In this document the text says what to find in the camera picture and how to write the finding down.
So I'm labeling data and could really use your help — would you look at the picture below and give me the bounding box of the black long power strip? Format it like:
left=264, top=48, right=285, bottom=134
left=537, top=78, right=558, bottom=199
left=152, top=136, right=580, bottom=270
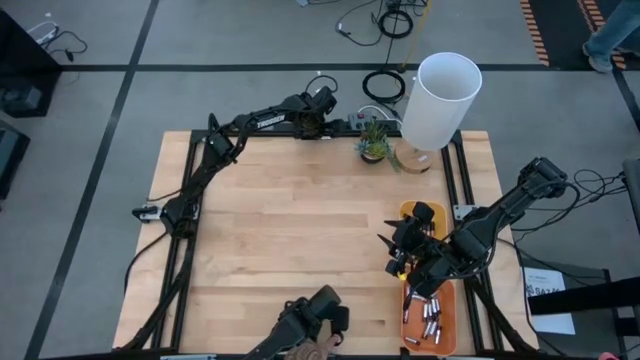
left=273, top=121, right=351, bottom=132

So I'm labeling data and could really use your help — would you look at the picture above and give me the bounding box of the white power adapter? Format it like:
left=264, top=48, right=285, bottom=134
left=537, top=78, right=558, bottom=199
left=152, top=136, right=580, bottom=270
left=25, top=20, right=60, bottom=45

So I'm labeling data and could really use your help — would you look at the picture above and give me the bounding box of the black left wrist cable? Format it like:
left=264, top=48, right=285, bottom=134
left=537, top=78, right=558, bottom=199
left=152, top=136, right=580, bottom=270
left=304, top=74, right=340, bottom=95

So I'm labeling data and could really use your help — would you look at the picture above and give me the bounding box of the person's hand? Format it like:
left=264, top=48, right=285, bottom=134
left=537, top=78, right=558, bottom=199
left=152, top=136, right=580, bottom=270
left=284, top=333, right=342, bottom=360

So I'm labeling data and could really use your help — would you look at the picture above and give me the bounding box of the black cabinet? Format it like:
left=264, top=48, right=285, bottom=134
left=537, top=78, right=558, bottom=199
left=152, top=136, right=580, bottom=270
left=0, top=8, right=64, bottom=119

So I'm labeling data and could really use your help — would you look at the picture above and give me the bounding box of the white shade table lamp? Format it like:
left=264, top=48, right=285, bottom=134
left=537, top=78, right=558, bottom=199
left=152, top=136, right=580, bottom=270
left=393, top=51, right=484, bottom=175

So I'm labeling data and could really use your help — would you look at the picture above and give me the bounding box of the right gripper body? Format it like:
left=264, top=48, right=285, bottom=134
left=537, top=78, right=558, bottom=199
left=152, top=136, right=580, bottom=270
left=385, top=201, right=437, bottom=280

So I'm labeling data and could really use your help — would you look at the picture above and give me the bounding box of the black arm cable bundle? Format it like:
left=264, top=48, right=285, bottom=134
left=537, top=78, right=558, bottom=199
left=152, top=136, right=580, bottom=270
left=509, top=168, right=629, bottom=281

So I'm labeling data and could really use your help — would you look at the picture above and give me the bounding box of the white paper sheet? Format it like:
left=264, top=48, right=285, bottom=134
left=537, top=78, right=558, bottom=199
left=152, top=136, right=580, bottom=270
left=521, top=266, right=577, bottom=336

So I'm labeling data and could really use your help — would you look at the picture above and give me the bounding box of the orange plastic bin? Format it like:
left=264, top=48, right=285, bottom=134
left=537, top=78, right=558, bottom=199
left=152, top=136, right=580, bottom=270
left=401, top=278, right=458, bottom=357

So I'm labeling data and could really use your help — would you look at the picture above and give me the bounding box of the person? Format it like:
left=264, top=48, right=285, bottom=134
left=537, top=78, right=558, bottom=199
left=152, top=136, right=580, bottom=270
left=582, top=0, right=640, bottom=74

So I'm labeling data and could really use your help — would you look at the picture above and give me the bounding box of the black cable with plug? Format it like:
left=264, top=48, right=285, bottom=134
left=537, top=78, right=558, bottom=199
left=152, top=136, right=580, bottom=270
left=335, top=0, right=386, bottom=48

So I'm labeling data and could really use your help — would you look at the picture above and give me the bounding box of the black equipment case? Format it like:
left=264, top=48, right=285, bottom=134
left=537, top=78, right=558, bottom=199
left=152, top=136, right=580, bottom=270
left=0, top=119, right=31, bottom=201

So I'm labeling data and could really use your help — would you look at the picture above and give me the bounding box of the white power cable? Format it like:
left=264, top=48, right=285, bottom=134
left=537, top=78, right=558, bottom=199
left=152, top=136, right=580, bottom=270
left=357, top=103, right=401, bottom=124

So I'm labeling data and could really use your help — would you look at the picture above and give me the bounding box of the potted succulent plant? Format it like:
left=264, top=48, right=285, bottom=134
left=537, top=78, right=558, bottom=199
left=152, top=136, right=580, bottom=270
left=353, top=119, right=402, bottom=174

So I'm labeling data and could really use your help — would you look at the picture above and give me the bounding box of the black base cable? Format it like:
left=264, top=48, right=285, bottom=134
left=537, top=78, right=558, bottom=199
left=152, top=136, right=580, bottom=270
left=123, top=230, right=169, bottom=296

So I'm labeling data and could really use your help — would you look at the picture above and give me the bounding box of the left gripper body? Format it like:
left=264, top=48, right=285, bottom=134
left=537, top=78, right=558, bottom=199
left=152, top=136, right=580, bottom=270
left=298, top=107, right=326, bottom=140

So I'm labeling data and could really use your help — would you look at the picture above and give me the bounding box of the black hanging coiled cable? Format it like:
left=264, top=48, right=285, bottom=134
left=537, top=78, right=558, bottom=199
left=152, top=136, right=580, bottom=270
left=377, top=8, right=415, bottom=40
left=361, top=69, right=407, bottom=105

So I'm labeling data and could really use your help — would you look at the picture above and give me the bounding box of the black side stand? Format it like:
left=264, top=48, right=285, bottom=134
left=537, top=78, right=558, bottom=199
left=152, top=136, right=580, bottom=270
left=519, top=257, right=640, bottom=360

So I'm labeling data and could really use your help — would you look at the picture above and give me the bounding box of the grey power strip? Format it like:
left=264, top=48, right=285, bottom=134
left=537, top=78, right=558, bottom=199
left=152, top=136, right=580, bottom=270
left=348, top=113, right=377, bottom=130

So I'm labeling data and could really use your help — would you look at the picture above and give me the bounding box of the yellow hanging cable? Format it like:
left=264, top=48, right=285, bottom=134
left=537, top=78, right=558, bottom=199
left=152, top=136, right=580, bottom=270
left=399, top=0, right=435, bottom=71

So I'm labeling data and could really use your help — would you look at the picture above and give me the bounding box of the thin black floor cable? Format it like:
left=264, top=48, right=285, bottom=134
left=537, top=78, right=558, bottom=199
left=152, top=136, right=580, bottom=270
left=39, top=29, right=89, bottom=64

